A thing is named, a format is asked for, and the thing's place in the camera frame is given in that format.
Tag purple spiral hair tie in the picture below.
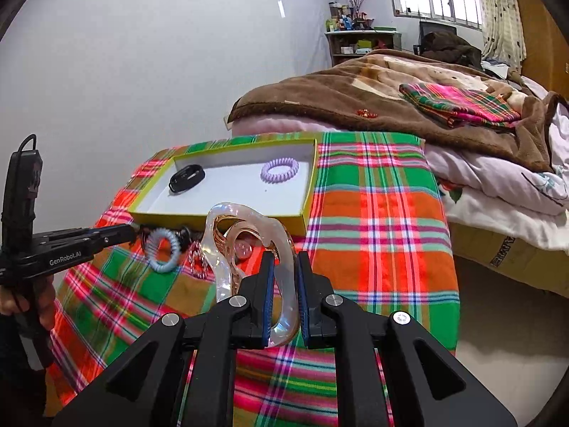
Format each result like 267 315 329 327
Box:
260 158 299 184

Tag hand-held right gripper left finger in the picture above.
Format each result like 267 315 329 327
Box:
52 251 276 427

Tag barred window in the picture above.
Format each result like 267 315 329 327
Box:
387 0 484 32

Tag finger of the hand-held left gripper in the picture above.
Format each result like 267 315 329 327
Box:
86 223 139 246

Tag bottles and boxes on shelf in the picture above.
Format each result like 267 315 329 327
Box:
326 2 375 33

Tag patterned cream curtain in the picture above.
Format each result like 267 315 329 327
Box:
475 0 527 72

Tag person's left hand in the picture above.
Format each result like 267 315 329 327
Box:
0 275 57 331

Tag pearl white hair claw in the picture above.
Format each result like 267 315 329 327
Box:
202 203 299 348

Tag blue spiral hair tie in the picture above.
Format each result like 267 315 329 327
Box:
144 228 182 273

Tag wooden corner shelf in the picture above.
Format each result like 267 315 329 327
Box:
324 30 403 69

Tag dark jacket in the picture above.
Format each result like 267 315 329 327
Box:
420 31 483 67

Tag black fitness band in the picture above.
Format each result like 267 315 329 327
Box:
168 164 206 195

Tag bright plaid cloth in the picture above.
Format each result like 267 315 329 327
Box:
47 131 461 427

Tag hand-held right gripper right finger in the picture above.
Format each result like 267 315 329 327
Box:
296 251 519 427

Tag folded plaid cloth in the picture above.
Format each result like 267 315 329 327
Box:
399 82 522 130

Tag wooden wardrobe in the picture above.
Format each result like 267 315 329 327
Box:
509 0 569 99

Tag black monitor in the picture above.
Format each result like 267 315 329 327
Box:
419 20 458 54

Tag yellow-green shallow cardboard box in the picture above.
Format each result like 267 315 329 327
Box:
129 138 320 237

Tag white floral quilt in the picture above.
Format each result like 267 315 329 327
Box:
424 98 569 250

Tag rhinestone hair clip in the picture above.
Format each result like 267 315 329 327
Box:
188 240 211 279

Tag brown fleece blanket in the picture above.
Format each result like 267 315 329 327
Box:
227 49 569 174

